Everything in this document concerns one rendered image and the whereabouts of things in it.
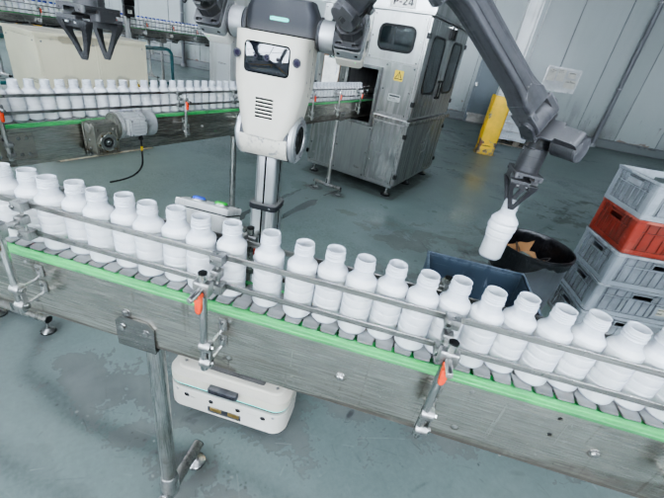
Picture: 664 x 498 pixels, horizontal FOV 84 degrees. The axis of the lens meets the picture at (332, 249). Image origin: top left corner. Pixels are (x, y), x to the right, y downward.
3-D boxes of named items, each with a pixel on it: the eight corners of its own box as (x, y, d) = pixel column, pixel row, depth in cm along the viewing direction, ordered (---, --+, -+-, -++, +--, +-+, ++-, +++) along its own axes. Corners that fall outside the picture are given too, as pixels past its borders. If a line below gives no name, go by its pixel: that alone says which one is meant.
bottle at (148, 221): (170, 263, 86) (165, 197, 78) (165, 278, 81) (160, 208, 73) (141, 263, 84) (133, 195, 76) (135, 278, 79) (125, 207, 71)
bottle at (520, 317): (507, 356, 76) (541, 291, 68) (515, 378, 70) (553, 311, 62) (478, 349, 76) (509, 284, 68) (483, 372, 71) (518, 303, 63)
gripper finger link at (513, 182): (519, 207, 98) (536, 173, 94) (525, 215, 92) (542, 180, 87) (493, 200, 99) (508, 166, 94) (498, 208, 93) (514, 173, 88)
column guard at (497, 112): (474, 152, 748) (494, 94, 695) (472, 148, 782) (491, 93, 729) (494, 156, 743) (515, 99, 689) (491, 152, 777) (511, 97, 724)
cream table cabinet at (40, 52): (124, 135, 491) (112, 34, 433) (154, 148, 466) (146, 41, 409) (28, 146, 405) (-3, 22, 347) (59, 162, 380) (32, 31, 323)
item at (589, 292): (582, 310, 244) (599, 283, 233) (557, 277, 280) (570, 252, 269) (676, 329, 242) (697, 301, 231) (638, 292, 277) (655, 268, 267)
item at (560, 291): (566, 335, 255) (582, 310, 244) (544, 300, 291) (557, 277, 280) (656, 354, 252) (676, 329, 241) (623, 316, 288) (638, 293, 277)
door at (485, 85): (462, 121, 1136) (486, 43, 1034) (462, 121, 1144) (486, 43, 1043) (495, 127, 1123) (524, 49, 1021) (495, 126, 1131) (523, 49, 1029)
